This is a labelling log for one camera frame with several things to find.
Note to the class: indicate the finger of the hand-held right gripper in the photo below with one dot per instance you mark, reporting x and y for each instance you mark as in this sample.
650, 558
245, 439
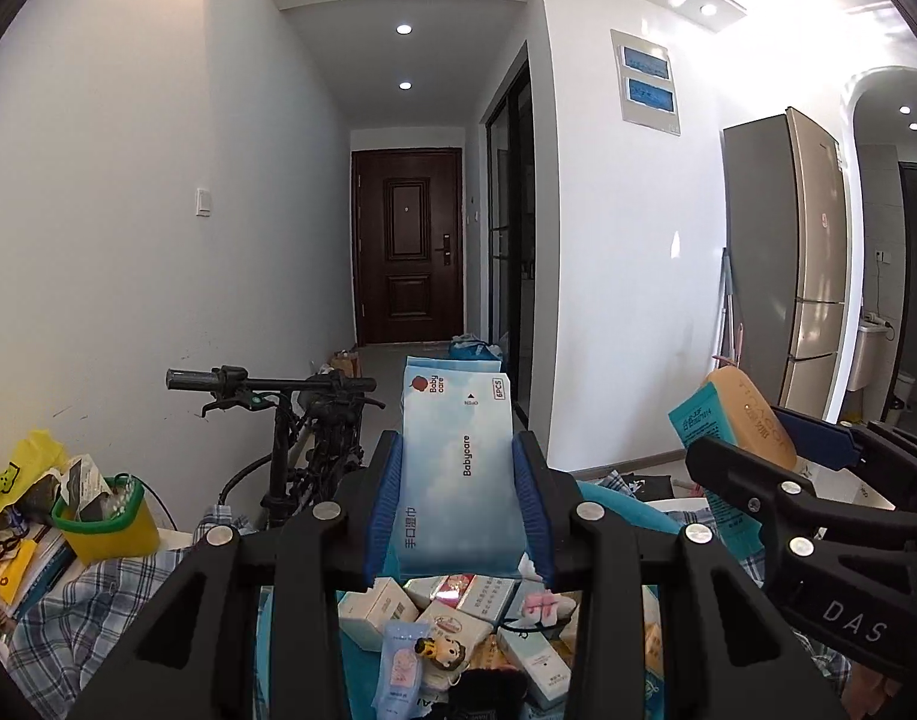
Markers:
750, 476
825, 439

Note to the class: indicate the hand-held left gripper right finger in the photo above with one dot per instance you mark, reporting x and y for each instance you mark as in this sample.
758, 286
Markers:
533, 510

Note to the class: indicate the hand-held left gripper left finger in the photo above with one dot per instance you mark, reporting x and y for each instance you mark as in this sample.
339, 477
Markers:
383, 510

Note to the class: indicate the amber soap bar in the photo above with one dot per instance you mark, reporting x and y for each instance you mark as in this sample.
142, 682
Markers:
754, 412

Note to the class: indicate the teal packet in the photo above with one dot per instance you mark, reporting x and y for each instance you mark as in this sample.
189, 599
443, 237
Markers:
694, 416

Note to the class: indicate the blue wet wipes packet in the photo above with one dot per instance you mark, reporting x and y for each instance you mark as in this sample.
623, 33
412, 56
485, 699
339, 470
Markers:
458, 465

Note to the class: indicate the blue plastic basin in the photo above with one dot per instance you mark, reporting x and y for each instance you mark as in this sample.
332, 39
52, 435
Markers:
630, 510

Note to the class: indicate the cream tissue packet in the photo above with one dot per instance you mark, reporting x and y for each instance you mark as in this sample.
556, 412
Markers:
451, 624

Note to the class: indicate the light blue sachet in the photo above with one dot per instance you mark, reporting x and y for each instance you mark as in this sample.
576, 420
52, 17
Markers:
398, 667

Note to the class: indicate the cream box with barcode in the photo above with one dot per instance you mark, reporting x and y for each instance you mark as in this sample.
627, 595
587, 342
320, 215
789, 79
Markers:
376, 607

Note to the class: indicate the red and grey cigarette carton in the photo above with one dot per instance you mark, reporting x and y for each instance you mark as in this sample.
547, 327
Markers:
473, 592

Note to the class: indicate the black bicycle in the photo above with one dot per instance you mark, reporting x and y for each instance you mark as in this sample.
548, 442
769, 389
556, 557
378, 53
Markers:
286, 450

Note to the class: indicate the brown cardboard box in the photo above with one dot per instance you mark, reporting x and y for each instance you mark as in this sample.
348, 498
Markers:
346, 364

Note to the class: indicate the tall teal and white box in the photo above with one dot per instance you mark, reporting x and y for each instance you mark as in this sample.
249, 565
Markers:
537, 664

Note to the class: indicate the folded drying rack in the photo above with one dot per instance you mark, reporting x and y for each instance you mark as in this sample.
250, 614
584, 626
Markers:
728, 315

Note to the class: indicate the steel refrigerator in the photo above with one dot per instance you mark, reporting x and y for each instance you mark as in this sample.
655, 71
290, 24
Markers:
810, 277

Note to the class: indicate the blue bag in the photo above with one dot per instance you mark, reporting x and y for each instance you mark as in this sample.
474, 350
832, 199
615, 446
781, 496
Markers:
473, 349

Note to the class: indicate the orange box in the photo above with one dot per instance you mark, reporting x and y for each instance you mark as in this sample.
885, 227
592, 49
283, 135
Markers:
653, 637

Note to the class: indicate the yellow bin with green rim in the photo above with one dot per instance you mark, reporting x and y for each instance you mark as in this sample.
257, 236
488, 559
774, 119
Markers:
113, 532

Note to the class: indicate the black framed glass door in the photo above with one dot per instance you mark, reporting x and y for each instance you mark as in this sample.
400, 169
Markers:
511, 240

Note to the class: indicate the black and white carton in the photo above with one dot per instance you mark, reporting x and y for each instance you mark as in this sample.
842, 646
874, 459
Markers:
83, 480

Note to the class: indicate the blue plaid cloth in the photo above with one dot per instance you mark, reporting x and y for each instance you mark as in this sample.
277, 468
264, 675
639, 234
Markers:
91, 600

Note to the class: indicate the yellow plastic bag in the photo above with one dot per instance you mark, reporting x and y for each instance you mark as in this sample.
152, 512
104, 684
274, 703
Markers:
8, 480

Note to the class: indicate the yellow book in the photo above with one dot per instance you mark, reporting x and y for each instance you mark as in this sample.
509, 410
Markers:
12, 577

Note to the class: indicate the white light switch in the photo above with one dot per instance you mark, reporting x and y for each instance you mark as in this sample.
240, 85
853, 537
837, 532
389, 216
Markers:
204, 201

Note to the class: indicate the wall electrical panel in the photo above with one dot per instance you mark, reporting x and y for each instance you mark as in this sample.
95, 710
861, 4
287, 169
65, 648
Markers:
645, 82

